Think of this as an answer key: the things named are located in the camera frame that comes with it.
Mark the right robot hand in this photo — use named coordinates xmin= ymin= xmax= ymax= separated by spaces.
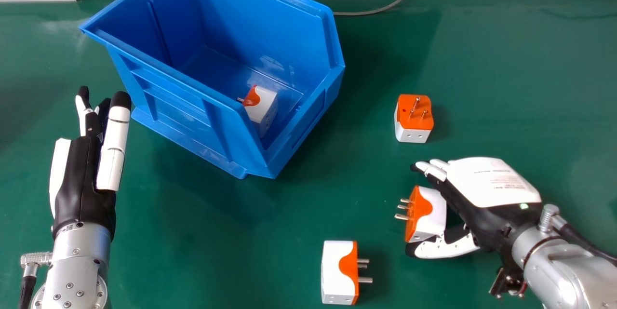
xmin=405 ymin=157 xmax=543 ymax=265

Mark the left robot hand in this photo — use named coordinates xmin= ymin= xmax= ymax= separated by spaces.
xmin=49 ymin=86 xmax=132 ymax=242

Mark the white-and-orange plug adapter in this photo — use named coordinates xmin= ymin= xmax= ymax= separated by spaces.
xmin=237 ymin=84 xmax=279 ymax=138
xmin=321 ymin=240 xmax=374 ymax=306
xmin=394 ymin=185 xmax=448 ymax=243
xmin=394 ymin=94 xmax=435 ymax=144

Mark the blue plastic bin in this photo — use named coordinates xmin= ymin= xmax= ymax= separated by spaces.
xmin=79 ymin=0 xmax=346 ymax=180

